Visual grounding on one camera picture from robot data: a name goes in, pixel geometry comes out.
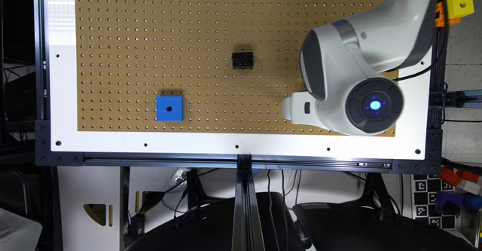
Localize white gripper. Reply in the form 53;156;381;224
282;91;336;131

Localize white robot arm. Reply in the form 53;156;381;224
282;0;438;136

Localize black block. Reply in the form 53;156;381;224
231;52;254;69

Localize blue block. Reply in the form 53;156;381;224
156;96;185;121

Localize orange block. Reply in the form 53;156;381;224
435;2;461;28

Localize yellow block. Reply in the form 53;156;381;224
446;0;474;19

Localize black chair right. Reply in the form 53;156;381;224
293;203;476;251

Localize black chair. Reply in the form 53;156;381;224
127;192;304;251
293;203;476;251

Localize black white marker board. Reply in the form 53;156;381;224
411;175;456;230

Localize black chair left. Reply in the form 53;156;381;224
127;192;304;251

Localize brown pegboard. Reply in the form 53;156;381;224
75;0;384;135

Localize pile of coloured blocks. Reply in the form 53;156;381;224
435;167;481;216

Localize white cabinet panel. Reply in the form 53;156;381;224
58;167;124;251

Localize black aluminium table frame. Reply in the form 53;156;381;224
34;0;441;237

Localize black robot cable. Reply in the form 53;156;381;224
391;24;450;82

